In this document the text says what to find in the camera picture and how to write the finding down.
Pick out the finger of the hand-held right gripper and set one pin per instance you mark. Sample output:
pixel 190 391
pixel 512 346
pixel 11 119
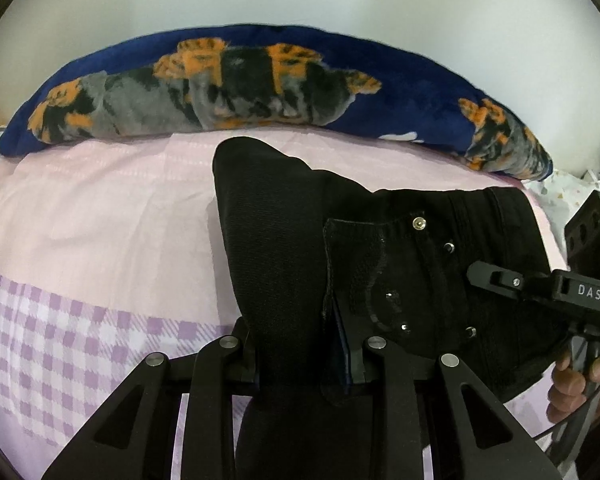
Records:
pixel 505 277

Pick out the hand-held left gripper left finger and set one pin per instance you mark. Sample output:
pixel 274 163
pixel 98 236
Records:
pixel 245 360

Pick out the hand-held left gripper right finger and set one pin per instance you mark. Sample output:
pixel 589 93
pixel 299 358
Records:
pixel 343 357

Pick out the black pants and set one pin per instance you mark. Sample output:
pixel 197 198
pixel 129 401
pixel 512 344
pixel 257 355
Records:
pixel 280 210

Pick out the person's right hand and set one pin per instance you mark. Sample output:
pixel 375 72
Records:
pixel 567 385

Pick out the white dotted cloth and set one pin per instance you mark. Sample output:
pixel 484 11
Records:
pixel 560 190

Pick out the pink checked bed sheet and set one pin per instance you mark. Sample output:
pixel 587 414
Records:
pixel 105 220

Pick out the blue printed fleece blanket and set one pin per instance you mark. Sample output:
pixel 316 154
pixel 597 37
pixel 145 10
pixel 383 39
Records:
pixel 145 60

